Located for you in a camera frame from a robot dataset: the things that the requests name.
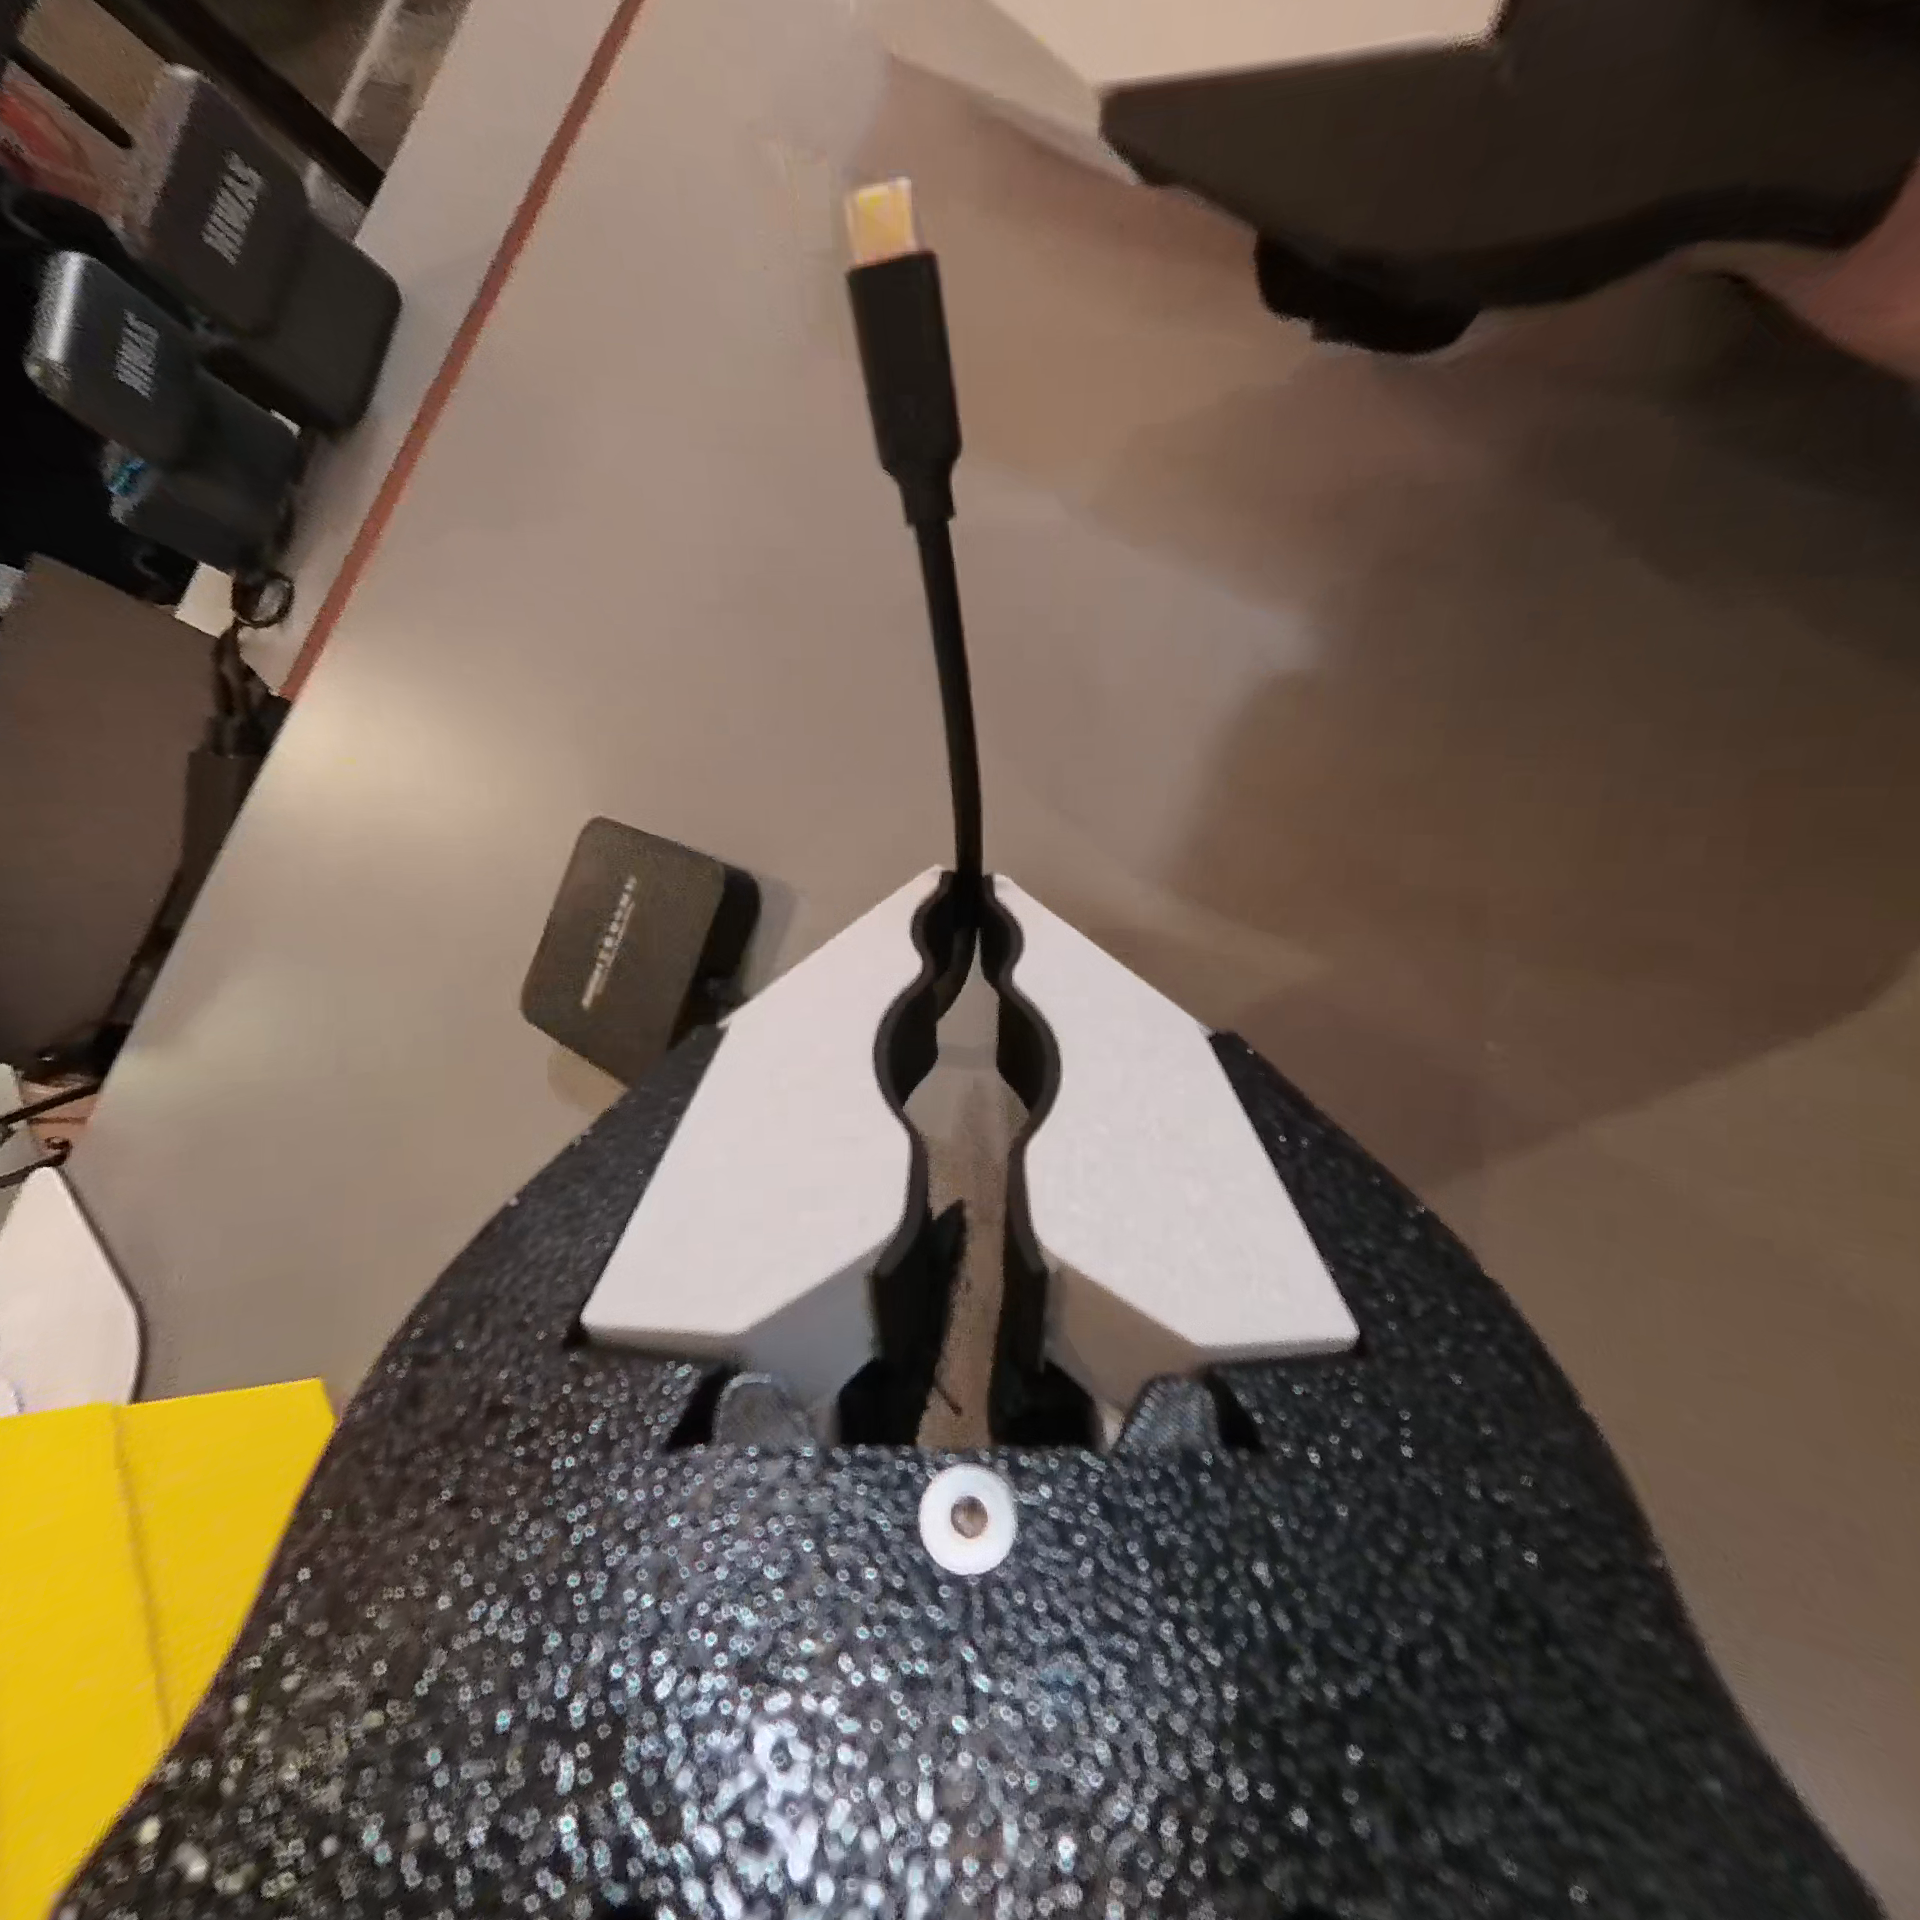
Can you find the person's right hand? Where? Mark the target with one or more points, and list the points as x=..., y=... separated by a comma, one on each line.
x=1875, y=301

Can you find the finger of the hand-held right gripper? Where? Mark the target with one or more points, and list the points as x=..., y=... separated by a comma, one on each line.
x=1320, y=149

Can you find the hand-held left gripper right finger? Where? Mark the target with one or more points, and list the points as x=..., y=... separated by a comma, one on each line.
x=1185, y=1200

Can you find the white desk lamp base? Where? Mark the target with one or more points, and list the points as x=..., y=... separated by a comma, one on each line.
x=59, y=1291

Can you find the black rounded adapter box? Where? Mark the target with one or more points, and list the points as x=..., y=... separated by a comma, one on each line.
x=629, y=946

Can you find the black power bank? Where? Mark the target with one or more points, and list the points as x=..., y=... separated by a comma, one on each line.
x=128, y=354
x=255, y=226

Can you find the yellow plastic bin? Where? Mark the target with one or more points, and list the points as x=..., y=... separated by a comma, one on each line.
x=119, y=1576

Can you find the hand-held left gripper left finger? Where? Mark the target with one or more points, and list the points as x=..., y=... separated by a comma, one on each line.
x=751, y=1200

